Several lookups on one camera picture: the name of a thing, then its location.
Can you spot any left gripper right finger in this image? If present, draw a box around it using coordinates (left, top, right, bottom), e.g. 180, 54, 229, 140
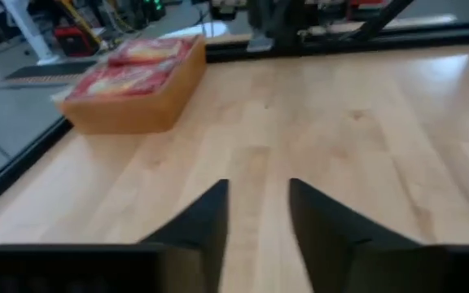
288, 177, 448, 293

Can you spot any yellow cable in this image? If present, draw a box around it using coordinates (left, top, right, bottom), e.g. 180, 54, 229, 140
53, 0, 105, 48

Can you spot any red black toolbox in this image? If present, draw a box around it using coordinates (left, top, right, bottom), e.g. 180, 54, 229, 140
53, 24, 99, 58

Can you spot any red popcorn bag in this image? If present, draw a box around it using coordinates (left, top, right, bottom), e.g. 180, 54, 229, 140
107, 36, 199, 66
50, 60, 178, 103

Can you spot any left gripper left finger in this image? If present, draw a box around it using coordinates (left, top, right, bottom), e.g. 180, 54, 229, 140
138, 177, 230, 293

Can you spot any orange plastic basket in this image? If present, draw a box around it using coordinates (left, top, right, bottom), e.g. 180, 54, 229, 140
59, 34, 208, 135

